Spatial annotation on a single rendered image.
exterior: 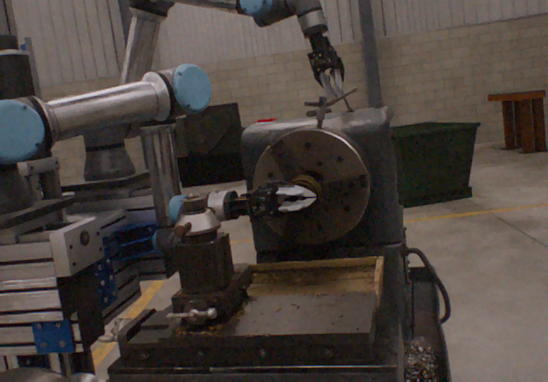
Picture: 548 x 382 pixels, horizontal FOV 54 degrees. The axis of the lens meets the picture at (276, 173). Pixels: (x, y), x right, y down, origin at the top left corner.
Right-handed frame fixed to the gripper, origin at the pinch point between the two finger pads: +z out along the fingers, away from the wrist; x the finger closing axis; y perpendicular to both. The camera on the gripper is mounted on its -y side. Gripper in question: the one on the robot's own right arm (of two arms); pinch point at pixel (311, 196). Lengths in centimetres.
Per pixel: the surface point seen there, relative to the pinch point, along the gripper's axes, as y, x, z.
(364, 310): 42.6, -11.1, 15.5
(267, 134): -31.3, 14.2, -17.8
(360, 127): -31.2, 13.2, 9.8
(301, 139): -15.0, 12.9, -3.9
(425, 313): -57, -55, 21
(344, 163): -15.2, 5.3, 6.6
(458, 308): -191, -109, 36
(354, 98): -1013, 15, -105
